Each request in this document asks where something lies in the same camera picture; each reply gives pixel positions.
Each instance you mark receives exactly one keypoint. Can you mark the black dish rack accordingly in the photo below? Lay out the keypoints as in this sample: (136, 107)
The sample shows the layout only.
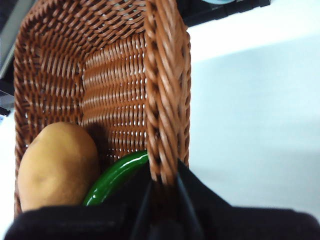
(225, 12)

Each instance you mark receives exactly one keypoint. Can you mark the brown potato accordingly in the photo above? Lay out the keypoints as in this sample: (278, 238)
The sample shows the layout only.
(57, 167)

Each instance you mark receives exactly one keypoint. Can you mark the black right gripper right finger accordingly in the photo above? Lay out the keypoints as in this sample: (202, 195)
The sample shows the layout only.
(237, 222)

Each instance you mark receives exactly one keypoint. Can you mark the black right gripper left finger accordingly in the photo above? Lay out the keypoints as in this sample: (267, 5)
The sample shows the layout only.
(75, 222)

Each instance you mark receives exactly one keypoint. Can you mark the green cucumber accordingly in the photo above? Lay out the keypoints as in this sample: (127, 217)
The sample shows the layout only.
(112, 177)

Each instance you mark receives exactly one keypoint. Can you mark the black metal shelf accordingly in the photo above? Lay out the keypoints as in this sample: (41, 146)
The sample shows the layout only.
(4, 87)

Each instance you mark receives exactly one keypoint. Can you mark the brown wicker basket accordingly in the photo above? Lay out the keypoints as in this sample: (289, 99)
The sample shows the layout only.
(112, 75)

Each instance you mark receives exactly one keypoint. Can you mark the pale blue plate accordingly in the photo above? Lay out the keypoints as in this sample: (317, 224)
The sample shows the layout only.
(217, 1)

